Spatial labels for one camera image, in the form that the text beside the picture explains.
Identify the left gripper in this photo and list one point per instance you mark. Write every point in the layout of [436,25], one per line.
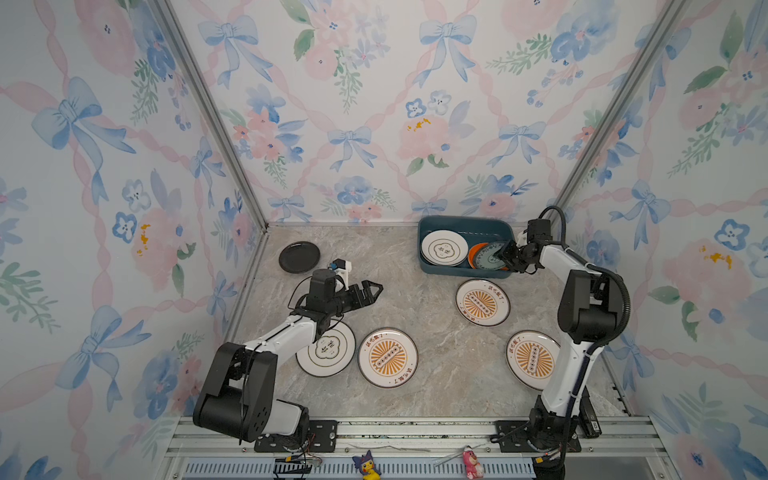
[356,294]

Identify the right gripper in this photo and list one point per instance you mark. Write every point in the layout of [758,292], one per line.
[505,253]

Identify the teal patterned small plate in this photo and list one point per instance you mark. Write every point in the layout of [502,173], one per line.
[489,259]

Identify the orange round plate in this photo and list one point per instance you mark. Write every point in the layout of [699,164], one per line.
[475,255]

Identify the orange sunburst plate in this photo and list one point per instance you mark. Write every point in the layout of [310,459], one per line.
[388,358]
[531,356]
[482,303]

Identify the white plate clover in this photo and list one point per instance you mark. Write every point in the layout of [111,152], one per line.
[330,354]
[444,248]

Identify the black round plate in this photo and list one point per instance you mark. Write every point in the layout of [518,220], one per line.
[299,257]

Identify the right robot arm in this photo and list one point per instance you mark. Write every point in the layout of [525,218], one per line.
[594,309]

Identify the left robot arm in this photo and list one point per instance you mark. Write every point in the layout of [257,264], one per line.
[238,395]

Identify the teal plastic bin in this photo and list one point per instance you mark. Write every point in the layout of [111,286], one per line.
[475,232]

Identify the purple yellow toy figure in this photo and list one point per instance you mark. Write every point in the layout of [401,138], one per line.
[366,466]

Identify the pink toy figure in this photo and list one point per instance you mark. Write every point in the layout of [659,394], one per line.
[474,470]

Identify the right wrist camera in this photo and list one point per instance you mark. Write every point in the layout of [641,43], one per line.
[539,231]

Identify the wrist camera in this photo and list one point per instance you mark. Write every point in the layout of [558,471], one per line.
[341,269]
[539,231]

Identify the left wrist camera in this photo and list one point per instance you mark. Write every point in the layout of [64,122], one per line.
[341,269]

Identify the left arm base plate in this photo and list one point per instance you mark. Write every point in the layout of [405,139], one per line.
[311,436]

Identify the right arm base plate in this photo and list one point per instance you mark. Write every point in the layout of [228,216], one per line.
[518,436]

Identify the aluminium front rail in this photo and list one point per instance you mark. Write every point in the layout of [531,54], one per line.
[419,448]

